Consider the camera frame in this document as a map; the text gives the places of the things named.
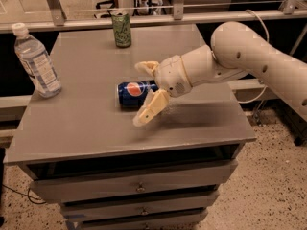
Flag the green soda can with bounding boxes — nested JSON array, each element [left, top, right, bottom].
[[111, 10, 131, 48]]

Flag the grey drawer cabinet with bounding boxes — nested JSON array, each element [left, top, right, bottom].
[[4, 24, 258, 230]]

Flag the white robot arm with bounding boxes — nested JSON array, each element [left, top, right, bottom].
[[133, 22, 307, 127]]

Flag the black floor cable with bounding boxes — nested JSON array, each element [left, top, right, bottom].
[[2, 184, 48, 205]]

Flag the grey drawer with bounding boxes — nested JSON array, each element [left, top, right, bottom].
[[60, 188, 219, 222], [66, 208, 207, 230], [31, 159, 238, 203]]

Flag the top grey drawer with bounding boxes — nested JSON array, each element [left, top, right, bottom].
[[31, 159, 238, 203]]

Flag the metal railing frame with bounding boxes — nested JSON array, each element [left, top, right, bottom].
[[0, 0, 307, 33]]

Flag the white cable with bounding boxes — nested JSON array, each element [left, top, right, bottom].
[[238, 9, 271, 104]]

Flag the bottom grey drawer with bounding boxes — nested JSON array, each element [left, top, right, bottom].
[[66, 208, 207, 230]]

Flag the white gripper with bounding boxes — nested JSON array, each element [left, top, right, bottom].
[[133, 56, 192, 127]]

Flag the blue pepsi can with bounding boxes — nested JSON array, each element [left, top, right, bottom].
[[117, 80, 158, 107]]

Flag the middle grey drawer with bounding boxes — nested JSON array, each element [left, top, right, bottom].
[[60, 188, 219, 222]]

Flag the clear plastic water bottle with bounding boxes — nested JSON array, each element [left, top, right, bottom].
[[12, 23, 61, 98]]

